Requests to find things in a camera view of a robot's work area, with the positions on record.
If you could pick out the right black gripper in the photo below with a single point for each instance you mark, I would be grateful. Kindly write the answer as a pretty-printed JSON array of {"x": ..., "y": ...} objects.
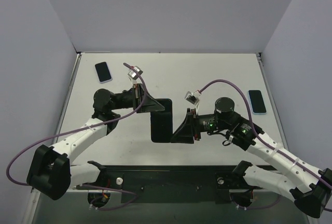
[{"x": 194, "y": 124}]

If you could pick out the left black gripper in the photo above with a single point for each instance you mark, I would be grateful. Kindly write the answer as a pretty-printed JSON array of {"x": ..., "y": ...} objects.
[{"x": 138, "y": 97}]

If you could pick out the black phone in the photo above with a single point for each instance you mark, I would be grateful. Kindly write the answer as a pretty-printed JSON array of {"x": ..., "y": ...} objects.
[{"x": 161, "y": 123}]

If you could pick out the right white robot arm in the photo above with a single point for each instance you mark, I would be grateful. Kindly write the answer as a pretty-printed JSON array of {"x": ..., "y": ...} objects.
[{"x": 307, "y": 186}]

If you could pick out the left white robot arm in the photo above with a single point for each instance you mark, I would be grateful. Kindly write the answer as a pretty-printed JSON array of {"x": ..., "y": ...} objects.
[{"x": 52, "y": 172}]

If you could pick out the phone in lilac case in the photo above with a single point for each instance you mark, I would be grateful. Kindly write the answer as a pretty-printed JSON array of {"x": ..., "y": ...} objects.
[{"x": 103, "y": 72}]

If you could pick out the phone in blue case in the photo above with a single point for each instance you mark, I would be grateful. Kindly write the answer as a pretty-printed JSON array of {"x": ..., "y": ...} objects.
[{"x": 257, "y": 102}]

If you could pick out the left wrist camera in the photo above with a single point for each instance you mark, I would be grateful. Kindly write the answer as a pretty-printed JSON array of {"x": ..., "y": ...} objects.
[{"x": 133, "y": 74}]

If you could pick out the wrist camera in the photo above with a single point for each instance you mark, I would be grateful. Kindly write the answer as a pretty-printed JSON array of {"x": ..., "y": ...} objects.
[
  {"x": 133, "y": 74},
  {"x": 193, "y": 98}
]

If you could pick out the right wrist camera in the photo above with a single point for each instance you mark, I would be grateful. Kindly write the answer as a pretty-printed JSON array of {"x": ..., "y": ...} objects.
[{"x": 193, "y": 98}]

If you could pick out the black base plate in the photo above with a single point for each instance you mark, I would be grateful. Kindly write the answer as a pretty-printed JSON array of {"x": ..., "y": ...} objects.
[{"x": 174, "y": 183}]

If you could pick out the aluminium rail frame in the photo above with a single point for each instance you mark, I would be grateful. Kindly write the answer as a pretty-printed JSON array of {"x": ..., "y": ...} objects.
[{"x": 168, "y": 75}]

